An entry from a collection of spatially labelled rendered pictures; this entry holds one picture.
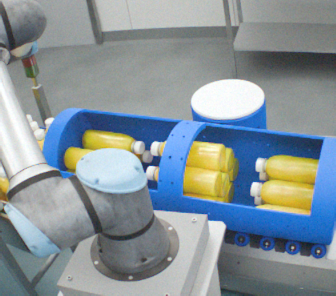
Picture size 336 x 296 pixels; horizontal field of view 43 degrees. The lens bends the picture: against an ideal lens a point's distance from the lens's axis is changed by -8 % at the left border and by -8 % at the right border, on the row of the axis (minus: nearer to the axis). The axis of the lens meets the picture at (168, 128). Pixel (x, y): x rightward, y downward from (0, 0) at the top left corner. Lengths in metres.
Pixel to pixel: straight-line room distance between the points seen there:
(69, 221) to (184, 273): 0.25
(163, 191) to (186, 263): 0.33
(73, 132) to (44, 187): 0.74
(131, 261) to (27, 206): 0.23
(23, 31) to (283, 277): 0.94
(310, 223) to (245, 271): 0.31
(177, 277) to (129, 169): 0.24
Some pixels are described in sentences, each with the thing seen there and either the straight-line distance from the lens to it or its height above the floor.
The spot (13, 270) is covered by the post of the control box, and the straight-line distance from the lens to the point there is 1.78.
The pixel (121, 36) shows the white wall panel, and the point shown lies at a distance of 5.10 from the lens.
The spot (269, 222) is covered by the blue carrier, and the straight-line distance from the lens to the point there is 1.12.
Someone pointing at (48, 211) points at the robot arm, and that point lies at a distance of 0.76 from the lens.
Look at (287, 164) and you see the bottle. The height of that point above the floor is 1.14.
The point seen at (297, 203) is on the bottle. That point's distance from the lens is 1.20.
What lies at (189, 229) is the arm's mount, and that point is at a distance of 0.96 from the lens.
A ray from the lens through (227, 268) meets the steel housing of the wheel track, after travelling 1.34.
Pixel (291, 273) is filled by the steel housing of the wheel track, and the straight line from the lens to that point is 1.29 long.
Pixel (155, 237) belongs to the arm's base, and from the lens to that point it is 0.88.
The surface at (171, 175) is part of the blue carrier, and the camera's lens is 1.16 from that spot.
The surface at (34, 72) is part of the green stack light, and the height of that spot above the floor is 1.18.
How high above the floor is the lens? 1.91
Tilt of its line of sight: 34 degrees down
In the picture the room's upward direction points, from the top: 11 degrees counter-clockwise
